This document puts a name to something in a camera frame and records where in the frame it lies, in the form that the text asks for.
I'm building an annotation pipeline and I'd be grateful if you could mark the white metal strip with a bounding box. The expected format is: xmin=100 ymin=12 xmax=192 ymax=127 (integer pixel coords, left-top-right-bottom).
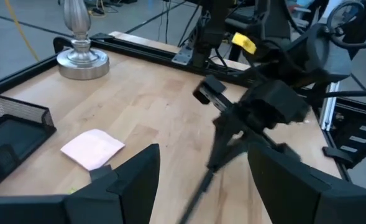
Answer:
xmin=321 ymin=82 xmax=341 ymax=131

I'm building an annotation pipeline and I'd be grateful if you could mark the yellow tape tag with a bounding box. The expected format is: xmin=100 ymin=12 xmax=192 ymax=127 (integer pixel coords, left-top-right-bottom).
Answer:
xmin=231 ymin=32 xmax=257 ymax=55

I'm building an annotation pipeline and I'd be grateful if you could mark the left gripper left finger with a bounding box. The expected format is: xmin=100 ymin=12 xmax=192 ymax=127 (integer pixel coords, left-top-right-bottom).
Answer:
xmin=63 ymin=143 xmax=161 ymax=224

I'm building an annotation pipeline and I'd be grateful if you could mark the black mesh desk organizer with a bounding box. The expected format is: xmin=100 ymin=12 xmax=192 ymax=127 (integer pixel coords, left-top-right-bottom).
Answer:
xmin=0 ymin=95 xmax=57 ymax=197

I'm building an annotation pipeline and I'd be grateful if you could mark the white shade table lamp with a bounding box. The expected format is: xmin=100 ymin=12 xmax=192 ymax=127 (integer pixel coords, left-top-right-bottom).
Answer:
xmin=56 ymin=0 xmax=111 ymax=81

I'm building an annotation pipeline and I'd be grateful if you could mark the pink sticky note pad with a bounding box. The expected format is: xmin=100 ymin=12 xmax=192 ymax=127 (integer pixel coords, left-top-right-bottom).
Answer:
xmin=60 ymin=128 xmax=126 ymax=172

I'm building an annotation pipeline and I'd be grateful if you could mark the black metal table frame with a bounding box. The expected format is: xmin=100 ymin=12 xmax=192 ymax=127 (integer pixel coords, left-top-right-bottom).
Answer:
xmin=0 ymin=30 xmax=366 ymax=183

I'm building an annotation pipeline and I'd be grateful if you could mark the black pen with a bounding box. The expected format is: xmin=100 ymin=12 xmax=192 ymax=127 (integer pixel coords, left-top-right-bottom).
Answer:
xmin=178 ymin=166 xmax=222 ymax=224

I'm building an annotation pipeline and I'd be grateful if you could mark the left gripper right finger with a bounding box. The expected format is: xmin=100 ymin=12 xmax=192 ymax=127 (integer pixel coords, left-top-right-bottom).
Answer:
xmin=247 ymin=142 xmax=366 ymax=224

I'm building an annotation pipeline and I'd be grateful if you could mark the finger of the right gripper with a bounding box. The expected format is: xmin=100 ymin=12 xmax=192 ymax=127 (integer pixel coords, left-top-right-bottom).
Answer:
xmin=229 ymin=128 xmax=265 ymax=158
xmin=207 ymin=114 xmax=237 ymax=171

